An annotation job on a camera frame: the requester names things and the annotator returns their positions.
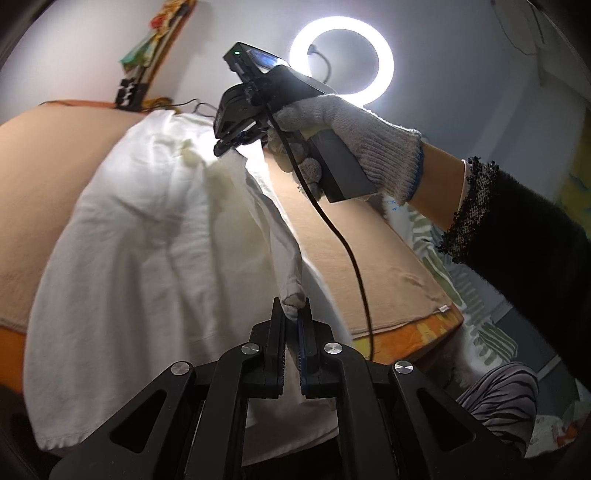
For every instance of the person's right hand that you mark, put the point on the person's right hand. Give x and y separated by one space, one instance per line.
360 134

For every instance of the person's right forearm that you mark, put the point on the person's right forearm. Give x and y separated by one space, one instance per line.
531 240

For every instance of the green striped pillow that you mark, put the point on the green striped pillow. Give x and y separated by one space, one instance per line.
461 295

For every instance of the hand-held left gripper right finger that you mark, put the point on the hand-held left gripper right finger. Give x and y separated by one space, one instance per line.
305 350

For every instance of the white shirt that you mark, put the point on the white shirt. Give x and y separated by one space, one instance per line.
138 230

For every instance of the zebra striped pants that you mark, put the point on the zebra striped pants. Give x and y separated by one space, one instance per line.
498 397

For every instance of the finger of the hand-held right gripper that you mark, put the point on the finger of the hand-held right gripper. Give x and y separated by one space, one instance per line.
226 146

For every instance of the small yellow green object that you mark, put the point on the small yellow green object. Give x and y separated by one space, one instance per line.
159 104

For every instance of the colourful hanging cloth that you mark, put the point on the colourful hanging cloth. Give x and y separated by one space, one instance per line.
147 41

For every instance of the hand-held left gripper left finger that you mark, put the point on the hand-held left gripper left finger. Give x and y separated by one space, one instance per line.
277 341

